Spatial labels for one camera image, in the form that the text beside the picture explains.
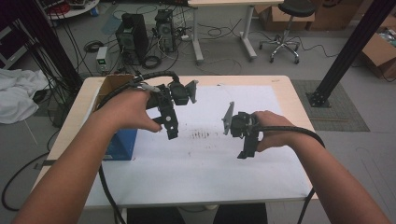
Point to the blue cardboard box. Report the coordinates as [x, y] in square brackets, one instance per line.
[123, 144]

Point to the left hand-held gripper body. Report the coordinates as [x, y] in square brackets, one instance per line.
[179, 93]

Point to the large black computer tower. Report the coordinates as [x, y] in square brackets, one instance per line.
[132, 37]

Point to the person's left hand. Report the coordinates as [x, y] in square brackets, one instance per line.
[127, 109]

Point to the white cloth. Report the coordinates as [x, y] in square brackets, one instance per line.
[18, 93]

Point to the white desk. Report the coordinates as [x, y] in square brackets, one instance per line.
[218, 2]

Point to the slim black computer tower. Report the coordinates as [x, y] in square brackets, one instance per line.
[165, 29]

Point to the open cardboard box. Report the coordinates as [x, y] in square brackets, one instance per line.
[378, 51]

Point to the white paper sheet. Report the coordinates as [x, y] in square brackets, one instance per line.
[202, 174]

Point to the round white table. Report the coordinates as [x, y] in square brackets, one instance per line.
[74, 9]

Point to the grey floor mat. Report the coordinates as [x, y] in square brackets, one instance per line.
[342, 112]

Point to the person's right hand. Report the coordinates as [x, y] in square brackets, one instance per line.
[274, 133]

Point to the white power supply unit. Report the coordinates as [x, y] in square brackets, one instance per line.
[102, 59]

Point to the black office stool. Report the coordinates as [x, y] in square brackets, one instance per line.
[295, 7]

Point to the person's black pants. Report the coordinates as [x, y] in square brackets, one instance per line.
[155, 216]

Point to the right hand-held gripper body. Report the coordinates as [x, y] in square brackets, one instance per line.
[241, 124]

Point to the black metal post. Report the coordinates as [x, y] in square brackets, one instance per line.
[351, 46]

